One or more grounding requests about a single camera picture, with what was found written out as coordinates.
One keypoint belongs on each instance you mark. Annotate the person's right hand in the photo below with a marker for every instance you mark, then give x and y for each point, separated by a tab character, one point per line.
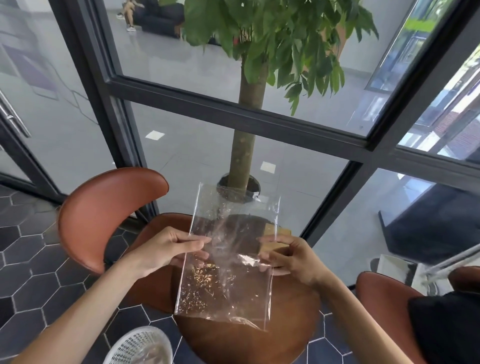
300	260

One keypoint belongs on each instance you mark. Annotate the person's left hand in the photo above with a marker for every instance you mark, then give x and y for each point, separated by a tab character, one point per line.
159	249

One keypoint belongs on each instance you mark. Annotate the person's right thumb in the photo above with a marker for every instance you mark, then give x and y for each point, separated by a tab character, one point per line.
277	240

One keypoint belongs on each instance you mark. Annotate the person's left thumb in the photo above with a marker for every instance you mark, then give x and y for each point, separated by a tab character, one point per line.
191	242

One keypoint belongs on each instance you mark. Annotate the clear plastic bag gold print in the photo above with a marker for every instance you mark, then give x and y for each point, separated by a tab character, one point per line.
225	288

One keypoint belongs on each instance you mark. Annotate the person's left forearm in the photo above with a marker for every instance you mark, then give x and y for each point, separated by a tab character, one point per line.
75	318

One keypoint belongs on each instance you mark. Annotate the person's right forearm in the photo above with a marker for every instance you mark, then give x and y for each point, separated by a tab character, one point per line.
356	322

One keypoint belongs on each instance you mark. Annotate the brown cardboard piece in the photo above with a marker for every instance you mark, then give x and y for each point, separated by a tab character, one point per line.
283	234

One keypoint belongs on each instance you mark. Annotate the black plant pot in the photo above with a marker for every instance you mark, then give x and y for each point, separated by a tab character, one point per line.
251	185

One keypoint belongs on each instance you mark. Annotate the brown leather chair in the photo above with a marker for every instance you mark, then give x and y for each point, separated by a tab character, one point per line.
97	213
382	311
465	277

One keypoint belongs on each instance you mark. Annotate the round wooden table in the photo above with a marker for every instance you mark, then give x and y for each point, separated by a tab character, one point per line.
243	341

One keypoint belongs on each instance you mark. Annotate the white plastic mesh basket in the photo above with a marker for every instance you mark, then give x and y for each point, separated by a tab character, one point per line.
138	347

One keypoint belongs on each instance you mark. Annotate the white paper bag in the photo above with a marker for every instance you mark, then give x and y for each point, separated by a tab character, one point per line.
395	268

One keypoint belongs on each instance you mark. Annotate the black counter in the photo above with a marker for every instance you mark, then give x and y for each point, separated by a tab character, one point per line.
438	225

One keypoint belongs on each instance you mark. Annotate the white metal railing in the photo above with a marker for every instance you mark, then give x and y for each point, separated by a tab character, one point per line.
450	264

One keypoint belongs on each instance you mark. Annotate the black cloth bag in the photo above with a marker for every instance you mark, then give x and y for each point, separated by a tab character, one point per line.
446	330

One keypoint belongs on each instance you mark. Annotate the green leafy indoor tree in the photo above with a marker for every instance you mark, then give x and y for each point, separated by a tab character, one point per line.
273	41

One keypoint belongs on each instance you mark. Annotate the black metal window frame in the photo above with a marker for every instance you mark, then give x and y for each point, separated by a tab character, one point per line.
232	116

